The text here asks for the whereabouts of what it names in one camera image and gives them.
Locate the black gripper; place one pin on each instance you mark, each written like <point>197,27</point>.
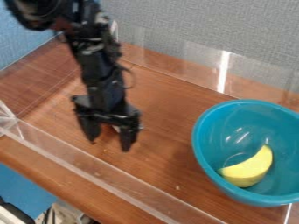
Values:
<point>123,115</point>

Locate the clear acrylic left bracket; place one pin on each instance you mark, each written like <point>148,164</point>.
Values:
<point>8,118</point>

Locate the yellow toy banana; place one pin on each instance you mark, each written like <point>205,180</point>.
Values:
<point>248,172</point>

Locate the clear acrylic barrier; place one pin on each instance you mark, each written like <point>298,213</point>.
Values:
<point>208,67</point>
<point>104,191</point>

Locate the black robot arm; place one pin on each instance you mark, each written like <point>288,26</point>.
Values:
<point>80,20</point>

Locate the white brown toy mushroom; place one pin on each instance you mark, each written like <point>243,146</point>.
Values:
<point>116,128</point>

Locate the blue plastic bowl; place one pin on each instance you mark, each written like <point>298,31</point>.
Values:
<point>228,133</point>

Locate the clear acrylic back barrier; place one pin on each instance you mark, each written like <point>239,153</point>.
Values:
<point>208,67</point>

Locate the clear acrylic front barrier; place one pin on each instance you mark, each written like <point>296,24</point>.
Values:
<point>104,191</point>

